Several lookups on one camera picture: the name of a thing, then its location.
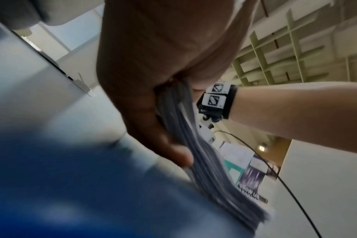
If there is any person's left hand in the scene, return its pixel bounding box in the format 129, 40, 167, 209
95, 0, 260, 167

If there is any aligned white paper stack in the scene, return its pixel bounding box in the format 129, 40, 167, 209
155, 78, 271, 233

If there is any person's right forearm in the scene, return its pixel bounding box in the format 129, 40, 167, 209
228, 81, 357, 155

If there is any right wristband with marker tiles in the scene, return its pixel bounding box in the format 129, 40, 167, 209
196, 82, 239, 123

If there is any grey felt pillar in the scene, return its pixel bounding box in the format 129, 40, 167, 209
0, 0, 106, 31

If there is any black right camera cable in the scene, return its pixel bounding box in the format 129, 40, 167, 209
212, 130, 324, 238

